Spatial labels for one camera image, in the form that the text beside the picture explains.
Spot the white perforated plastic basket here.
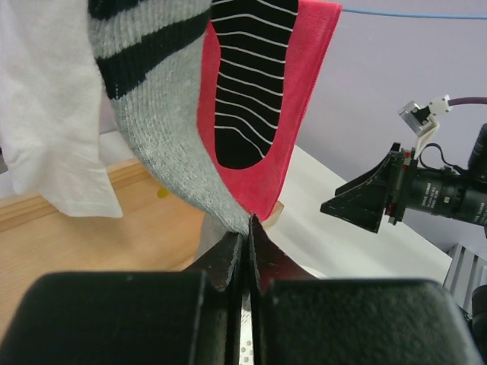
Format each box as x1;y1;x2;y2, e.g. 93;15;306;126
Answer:
238;298;254;365

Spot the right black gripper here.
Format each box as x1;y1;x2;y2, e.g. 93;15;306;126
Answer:
320;143;468;233

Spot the white sock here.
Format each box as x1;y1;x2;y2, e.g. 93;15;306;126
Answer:
1;1;123;218

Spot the wooden clothes rack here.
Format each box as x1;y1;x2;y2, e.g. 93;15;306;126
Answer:
1;160;203;331

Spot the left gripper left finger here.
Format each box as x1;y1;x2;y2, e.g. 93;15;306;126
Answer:
7;233;244;364

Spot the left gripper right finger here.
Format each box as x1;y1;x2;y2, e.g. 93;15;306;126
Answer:
248;217;478;364

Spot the grey striped-cuff sock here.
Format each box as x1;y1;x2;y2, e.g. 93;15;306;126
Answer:
88;1;250;256

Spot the pink towel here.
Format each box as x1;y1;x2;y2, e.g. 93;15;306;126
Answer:
198;1;342;219

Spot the blue wire hanger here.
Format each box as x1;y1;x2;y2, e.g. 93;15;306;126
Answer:
342;8;486;21

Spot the yellow bear sock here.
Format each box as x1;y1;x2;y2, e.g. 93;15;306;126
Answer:
157;186;170;199

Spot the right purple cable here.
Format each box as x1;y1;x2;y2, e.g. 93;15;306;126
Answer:
447;96;487;107

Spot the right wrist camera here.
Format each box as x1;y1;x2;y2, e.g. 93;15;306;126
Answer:
398;95;451;160

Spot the black white-striped sock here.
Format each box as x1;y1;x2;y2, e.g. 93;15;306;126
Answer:
212;0;298;170

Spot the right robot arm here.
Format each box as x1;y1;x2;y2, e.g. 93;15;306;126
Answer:
320;127;486;233

